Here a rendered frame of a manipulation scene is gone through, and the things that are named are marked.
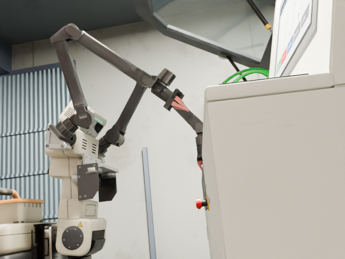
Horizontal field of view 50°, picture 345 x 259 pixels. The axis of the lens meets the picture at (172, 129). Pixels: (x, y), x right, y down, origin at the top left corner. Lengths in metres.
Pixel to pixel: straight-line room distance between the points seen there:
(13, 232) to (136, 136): 2.20
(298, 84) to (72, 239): 1.32
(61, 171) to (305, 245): 1.39
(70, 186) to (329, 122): 1.37
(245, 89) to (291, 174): 0.17
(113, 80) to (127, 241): 1.64
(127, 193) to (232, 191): 3.08
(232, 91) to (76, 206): 1.23
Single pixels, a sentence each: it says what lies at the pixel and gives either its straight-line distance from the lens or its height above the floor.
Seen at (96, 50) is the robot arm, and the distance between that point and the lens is 1.68.
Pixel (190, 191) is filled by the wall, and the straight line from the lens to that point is 3.55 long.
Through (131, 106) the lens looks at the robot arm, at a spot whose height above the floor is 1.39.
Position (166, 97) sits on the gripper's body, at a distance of 1.63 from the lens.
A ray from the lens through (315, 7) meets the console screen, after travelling 0.88.
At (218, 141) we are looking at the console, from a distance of 0.63.
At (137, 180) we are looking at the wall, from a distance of 3.66.
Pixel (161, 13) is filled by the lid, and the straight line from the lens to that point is 2.13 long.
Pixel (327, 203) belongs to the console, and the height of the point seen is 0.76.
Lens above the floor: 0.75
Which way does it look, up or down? 14 degrees up
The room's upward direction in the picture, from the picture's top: 6 degrees counter-clockwise
